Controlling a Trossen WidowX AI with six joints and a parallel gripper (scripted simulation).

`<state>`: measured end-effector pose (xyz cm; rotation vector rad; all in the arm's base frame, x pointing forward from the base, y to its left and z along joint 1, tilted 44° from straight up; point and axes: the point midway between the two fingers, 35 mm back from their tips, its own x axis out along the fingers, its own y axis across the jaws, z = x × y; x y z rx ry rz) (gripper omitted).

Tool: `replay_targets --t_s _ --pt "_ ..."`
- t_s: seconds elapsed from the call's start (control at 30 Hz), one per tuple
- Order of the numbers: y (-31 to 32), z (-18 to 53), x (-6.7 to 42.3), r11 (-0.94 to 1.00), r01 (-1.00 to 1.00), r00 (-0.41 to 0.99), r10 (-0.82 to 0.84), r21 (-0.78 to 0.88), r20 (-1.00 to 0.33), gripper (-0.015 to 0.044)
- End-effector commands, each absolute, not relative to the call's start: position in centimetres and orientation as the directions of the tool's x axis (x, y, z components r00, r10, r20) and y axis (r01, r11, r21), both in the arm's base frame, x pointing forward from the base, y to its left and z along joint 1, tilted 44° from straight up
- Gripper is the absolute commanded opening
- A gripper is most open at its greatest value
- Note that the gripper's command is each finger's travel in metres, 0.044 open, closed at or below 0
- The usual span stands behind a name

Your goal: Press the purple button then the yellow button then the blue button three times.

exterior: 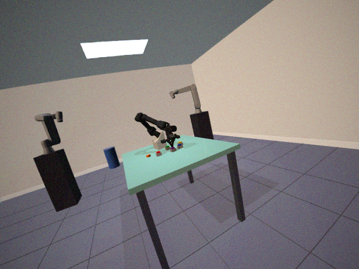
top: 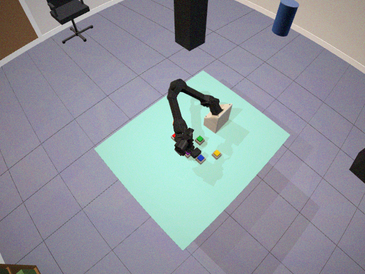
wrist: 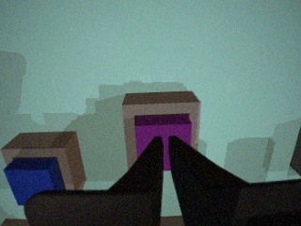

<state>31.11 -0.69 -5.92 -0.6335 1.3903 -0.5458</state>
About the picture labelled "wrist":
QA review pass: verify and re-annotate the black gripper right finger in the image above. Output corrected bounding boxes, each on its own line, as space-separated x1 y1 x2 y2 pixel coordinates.
168 136 301 226

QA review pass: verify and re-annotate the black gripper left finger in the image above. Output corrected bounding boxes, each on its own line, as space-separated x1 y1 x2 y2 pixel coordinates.
24 137 164 226

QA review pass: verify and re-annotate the red button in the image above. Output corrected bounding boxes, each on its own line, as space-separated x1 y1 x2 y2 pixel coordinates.
290 127 301 176

